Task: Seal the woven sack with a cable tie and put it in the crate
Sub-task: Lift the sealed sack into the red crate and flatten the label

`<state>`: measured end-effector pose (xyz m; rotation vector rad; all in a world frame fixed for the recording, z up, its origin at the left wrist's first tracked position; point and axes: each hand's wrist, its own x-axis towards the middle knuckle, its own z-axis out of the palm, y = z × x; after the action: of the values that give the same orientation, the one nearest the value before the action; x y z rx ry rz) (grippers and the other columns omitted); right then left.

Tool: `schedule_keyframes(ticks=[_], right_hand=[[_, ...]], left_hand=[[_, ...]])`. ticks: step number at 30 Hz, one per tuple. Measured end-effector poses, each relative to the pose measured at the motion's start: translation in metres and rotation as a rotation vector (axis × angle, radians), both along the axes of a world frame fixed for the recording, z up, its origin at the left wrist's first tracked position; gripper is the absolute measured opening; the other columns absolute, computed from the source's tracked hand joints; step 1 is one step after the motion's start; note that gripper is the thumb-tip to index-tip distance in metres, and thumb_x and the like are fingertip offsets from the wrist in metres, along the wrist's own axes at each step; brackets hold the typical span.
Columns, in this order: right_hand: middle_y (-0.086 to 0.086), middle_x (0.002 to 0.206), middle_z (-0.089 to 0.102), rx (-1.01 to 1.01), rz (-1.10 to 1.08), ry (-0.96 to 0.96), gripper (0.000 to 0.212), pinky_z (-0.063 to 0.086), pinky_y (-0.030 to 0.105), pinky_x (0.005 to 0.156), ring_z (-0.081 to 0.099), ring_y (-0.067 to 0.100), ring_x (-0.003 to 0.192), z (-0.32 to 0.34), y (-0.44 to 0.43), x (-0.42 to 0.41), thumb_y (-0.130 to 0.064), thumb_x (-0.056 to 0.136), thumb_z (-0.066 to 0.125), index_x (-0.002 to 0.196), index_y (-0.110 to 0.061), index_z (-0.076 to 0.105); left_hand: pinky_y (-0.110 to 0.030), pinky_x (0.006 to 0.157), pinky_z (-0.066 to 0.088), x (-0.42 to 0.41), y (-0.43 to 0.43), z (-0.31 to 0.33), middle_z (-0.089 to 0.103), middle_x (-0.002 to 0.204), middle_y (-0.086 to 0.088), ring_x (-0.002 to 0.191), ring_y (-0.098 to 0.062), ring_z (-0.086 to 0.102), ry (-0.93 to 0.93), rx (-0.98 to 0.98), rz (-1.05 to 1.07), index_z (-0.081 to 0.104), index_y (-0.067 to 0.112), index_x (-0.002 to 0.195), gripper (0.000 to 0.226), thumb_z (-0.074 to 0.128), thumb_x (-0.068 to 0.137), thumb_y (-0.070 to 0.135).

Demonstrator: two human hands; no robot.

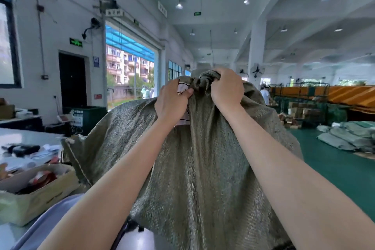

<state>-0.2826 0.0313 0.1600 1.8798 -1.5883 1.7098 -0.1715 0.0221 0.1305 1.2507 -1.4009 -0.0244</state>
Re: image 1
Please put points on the black security camera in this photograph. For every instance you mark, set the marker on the black security camera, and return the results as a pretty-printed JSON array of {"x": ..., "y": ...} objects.
[{"x": 94, "y": 22}]

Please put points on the red printed tape roll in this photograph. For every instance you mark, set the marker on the red printed tape roll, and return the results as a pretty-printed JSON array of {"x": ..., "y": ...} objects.
[{"x": 44, "y": 178}]

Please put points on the small black wall fan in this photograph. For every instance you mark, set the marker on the small black wall fan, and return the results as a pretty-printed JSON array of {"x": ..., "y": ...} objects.
[{"x": 243, "y": 72}]

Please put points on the open cardboard box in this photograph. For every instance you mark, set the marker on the open cardboard box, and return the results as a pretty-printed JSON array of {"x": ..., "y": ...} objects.
[{"x": 7, "y": 111}]

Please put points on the tall glass window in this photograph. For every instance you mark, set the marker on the tall glass window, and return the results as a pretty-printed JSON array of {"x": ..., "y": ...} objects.
[{"x": 175, "y": 69}]

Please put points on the stack of cardboard boxes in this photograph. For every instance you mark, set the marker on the stack of cardboard boxes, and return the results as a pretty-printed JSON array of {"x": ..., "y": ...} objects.
[{"x": 298, "y": 112}]

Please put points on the blue wall notice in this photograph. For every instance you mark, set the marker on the blue wall notice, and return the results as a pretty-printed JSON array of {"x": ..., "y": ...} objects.
[{"x": 96, "y": 61}]

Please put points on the white handwritten paper label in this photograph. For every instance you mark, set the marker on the white handwritten paper label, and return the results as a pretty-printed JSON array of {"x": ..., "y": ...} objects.
[{"x": 181, "y": 87}]

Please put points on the pale blue cloth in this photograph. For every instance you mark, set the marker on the pale blue cloth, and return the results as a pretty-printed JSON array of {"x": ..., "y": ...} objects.
[{"x": 49, "y": 223}]

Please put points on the orange conveyor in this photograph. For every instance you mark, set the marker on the orange conveyor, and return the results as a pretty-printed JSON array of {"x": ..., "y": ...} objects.
[{"x": 345, "y": 94}]

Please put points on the black handheld scanner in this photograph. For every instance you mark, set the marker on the black handheld scanner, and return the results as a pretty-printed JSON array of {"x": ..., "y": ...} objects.
[{"x": 25, "y": 149}]

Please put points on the large black wall fan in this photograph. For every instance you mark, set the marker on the large black wall fan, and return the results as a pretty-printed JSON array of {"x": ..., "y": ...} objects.
[{"x": 257, "y": 70}]

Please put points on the cardboard box of tape rolls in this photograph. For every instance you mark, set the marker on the cardboard box of tape rolls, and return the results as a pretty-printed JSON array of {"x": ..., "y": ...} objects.
[{"x": 38, "y": 200}]

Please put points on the person's right forearm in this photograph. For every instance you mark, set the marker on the person's right forearm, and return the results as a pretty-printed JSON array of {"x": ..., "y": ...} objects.
[{"x": 278, "y": 170}]

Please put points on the pale covered scooter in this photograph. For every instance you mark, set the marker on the pale covered scooter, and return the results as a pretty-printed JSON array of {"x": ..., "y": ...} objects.
[{"x": 148, "y": 93}]

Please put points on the dark side desk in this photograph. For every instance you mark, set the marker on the dark side desk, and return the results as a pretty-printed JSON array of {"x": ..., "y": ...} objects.
[{"x": 23, "y": 123}]

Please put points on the person's left forearm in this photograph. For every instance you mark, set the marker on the person's left forearm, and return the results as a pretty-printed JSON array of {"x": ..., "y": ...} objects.
[{"x": 111, "y": 188}]

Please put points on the dark door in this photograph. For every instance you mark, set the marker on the dark door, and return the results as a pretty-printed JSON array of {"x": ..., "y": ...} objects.
[{"x": 73, "y": 82}]

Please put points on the grey-green woven sack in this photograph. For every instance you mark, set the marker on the grey-green woven sack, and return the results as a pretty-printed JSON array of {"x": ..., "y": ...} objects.
[{"x": 190, "y": 185}]

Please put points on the stack of white envelopes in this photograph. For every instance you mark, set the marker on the stack of white envelopes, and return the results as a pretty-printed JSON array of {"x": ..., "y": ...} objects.
[{"x": 17, "y": 163}]

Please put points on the dark green bin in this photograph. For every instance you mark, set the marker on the dark green bin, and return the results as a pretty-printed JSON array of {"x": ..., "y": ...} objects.
[{"x": 93, "y": 118}]

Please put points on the person's right hand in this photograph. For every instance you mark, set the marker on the person's right hand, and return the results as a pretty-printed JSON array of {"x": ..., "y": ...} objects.
[{"x": 230, "y": 91}]

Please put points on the pile of green sacks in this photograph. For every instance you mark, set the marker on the pile of green sacks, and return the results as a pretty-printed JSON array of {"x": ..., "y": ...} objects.
[{"x": 342, "y": 138}]

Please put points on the roller door motor box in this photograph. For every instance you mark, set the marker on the roller door motor box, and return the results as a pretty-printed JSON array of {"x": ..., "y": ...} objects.
[{"x": 107, "y": 5}]

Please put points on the person's left hand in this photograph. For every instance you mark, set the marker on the person's left hand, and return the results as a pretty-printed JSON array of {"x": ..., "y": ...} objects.
[{"x": 171, "y": 106}]

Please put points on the black framed window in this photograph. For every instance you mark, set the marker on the black framed window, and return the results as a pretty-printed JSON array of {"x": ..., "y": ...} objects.
[{"x": 6, "y": 53}]

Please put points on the red wall sign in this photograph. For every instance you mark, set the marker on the red wall sign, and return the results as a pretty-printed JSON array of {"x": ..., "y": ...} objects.
[{"x": 98, "y": 96}]

